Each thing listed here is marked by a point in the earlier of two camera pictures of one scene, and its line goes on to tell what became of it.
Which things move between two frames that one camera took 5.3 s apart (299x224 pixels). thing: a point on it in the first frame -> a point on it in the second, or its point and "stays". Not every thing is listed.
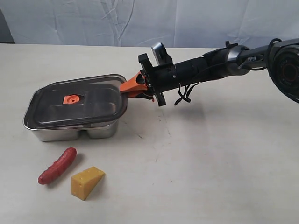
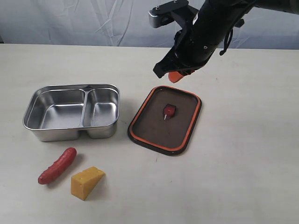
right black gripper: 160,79 -> 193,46
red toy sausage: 65,159 stays
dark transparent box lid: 76,101 -> 165,120
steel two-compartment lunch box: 67,124 stays
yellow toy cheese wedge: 83,183 stays
